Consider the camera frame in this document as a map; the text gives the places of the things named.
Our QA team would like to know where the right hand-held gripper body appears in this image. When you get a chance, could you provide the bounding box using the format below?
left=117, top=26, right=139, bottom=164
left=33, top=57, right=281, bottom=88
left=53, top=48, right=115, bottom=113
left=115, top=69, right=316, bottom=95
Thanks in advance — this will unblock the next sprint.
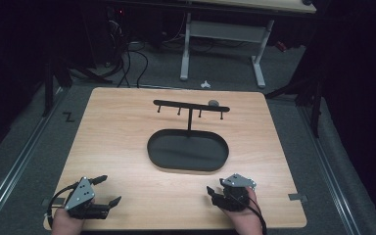
left=213, top=173, right=258, bottom=212

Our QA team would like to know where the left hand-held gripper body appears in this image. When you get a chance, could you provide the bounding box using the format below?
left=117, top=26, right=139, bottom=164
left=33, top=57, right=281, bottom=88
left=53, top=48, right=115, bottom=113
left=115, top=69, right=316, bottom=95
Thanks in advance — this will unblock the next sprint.
left=64, top=176, right=111, bottom=220

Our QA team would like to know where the person's right hand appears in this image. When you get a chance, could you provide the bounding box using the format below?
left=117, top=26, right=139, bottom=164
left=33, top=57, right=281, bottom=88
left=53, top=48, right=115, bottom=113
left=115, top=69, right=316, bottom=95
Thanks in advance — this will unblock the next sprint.
left=229, top=187, right=264, bottom=235

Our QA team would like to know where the person's left hand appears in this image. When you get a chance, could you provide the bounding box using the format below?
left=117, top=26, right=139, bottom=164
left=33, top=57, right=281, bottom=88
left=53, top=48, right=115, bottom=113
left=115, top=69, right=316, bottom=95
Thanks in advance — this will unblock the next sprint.
left=51, top=201, right=95, bottom=235

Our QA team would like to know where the grey tape piece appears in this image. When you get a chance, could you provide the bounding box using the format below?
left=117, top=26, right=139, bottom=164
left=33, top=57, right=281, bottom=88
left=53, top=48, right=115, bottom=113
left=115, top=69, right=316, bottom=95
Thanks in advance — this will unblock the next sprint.
left=288, top=193, right=308, bottom=203
left=41, top=197, right=67, bottom=208

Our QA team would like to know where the black hook rack with tray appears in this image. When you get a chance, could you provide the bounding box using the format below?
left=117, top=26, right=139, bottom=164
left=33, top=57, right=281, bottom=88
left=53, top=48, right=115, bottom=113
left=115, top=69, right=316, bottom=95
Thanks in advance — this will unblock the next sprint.
left=146, top=99, right=231, bottom=173

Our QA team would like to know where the black metal stand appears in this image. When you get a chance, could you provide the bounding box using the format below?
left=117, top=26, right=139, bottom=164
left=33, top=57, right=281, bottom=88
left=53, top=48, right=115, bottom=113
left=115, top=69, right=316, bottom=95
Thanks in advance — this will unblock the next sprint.
left=263, top=65, right=328, bottom=139
left=41, top=48, right=114, bottom=118

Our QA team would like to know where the small red object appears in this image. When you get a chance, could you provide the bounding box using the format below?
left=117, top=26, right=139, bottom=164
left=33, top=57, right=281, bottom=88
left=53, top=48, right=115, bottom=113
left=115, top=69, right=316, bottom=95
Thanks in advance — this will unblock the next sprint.
left=275, top=40, right=289, bottom=53

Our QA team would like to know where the dark equipment with red light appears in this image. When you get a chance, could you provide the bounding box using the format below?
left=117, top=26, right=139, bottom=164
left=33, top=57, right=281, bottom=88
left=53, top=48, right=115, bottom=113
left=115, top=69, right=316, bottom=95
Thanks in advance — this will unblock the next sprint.
left=104, top=3, right=131, bottom=70

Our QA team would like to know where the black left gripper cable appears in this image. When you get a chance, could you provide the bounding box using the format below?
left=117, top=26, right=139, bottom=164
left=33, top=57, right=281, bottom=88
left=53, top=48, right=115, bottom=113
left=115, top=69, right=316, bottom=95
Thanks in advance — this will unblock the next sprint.
left=45, top=182, right=79, bottom=228

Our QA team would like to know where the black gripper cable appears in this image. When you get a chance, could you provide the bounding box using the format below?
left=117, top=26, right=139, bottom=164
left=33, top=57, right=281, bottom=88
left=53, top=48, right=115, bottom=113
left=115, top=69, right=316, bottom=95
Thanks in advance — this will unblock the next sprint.
left=234, top=194, right=268, bottom=235
left=45, top=182, right=79, bottom=228

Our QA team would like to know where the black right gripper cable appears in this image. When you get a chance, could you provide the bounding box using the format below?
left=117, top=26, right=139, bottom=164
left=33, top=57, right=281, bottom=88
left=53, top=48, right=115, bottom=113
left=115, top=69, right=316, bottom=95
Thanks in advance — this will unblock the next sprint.
left=234, top=194, right=268, bottom=235

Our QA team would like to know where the metal floor rail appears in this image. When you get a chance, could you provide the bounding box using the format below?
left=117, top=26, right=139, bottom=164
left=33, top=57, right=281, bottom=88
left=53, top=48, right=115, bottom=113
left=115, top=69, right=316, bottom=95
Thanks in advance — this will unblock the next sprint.
left=295, top=104, right=365, bottom=235
left=0, top=86, right=70, bottom=229

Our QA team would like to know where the black floor cable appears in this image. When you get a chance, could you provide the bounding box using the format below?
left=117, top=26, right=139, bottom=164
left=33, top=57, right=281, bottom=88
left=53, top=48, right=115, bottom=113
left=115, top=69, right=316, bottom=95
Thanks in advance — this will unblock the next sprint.
left=135, top=48, right=150, bottom=89
left=116, top=38, right=132, bottom=88

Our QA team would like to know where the white metal frame desk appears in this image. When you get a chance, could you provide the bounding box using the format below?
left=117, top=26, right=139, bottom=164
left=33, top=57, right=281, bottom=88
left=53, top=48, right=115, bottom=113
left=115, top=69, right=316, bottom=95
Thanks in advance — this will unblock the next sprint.
left=179, top=0, right=318, bottom=90

